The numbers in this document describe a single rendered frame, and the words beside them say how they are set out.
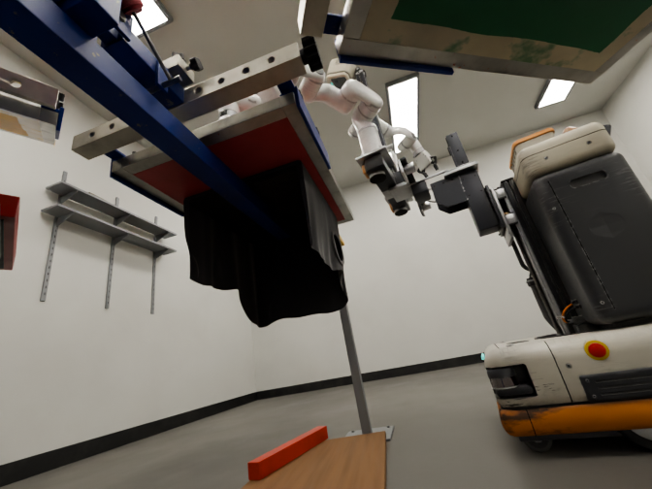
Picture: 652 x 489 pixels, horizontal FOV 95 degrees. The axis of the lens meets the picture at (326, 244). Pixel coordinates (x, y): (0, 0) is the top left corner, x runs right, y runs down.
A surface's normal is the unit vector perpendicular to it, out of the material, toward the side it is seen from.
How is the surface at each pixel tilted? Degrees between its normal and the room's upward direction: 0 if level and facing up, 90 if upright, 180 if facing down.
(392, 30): 180
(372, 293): 90
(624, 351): 90
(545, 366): 90
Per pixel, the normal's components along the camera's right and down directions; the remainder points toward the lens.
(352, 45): 0.17, 0.92
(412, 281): -0.28, -0.31
